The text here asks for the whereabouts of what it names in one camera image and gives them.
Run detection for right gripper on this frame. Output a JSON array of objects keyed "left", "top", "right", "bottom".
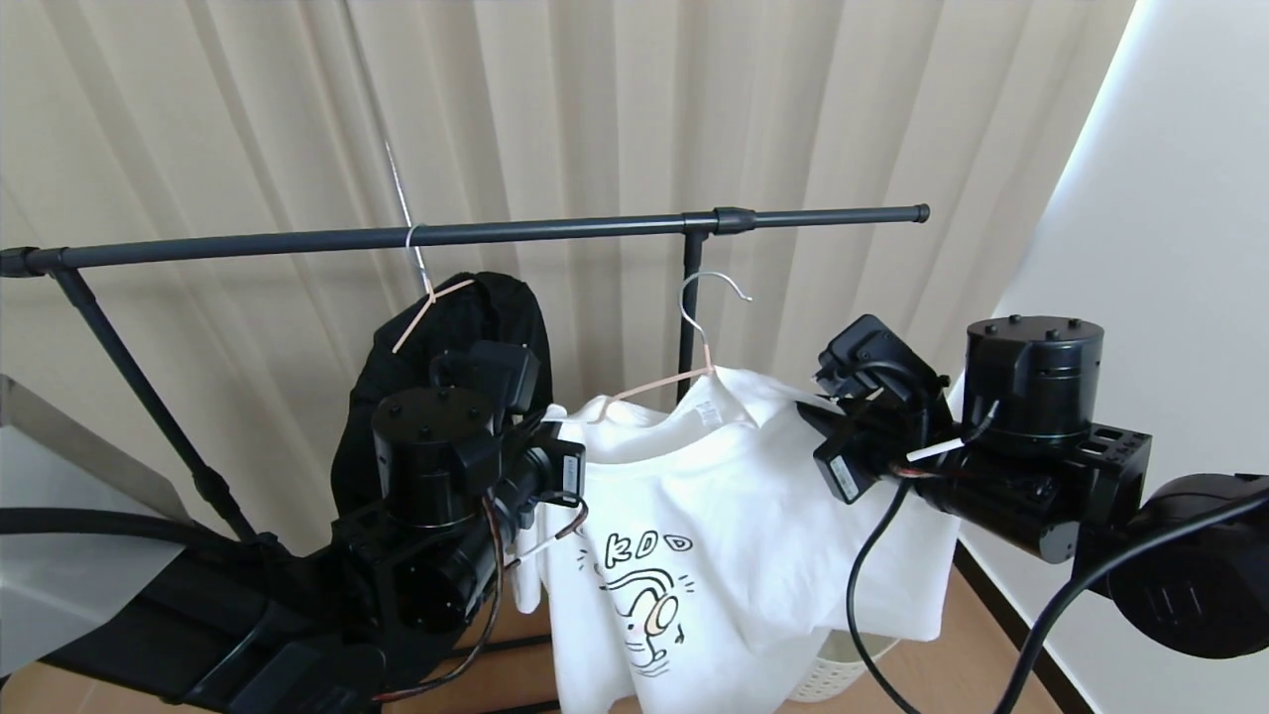
[{"left": 813, "top": 405, "right": 1082, "bottom": 563}]

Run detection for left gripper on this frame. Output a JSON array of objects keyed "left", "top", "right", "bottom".
[{"left": 494, "top": 434, "right": 588, "bottom": 542}]

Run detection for pink clothes hanger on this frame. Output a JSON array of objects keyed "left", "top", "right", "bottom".
[
  {"left": 392, "top": 226, "right": 477, "bottom": 355},
  {"left": 587, "top": 271, "right": 752, "bottom": 422}
]

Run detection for black shorts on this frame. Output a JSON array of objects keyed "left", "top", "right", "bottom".
[{"left": 330, "top": 273, "right": 553, "bottom": 685}]

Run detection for white garment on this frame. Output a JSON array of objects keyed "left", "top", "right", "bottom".
[{"left": 511, "top": 367, "right": 961, "bottom": 714}]

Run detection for white laundry basket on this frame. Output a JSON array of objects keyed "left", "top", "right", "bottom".
[{"left": 788, "top": 630, "right": 905, "bottom": 703}]

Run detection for black clothes rack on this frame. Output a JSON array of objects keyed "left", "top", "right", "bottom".
[{"left": 0, "top": 205, "right": 930, "bottom": 714}]

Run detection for beige curtain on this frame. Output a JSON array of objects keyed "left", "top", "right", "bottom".
[{"left": 0, "top": 0, "right": 1136, "bottom": 556}]

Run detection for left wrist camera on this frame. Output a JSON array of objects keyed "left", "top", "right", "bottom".
[{"left": 431, "top": 342, "right": 541, "bottom": 427}]

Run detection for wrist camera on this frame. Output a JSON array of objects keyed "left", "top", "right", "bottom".
[
  {"left": 815, "top": 315, "right": 950, "bottom": 417},
  {"left": 431, "top": 342, "right": 541, "bottom": 427}
]

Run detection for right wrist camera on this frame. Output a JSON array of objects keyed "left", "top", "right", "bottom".
[{"left": 815, "top": 315, "right": 950, "bottom": 417}]

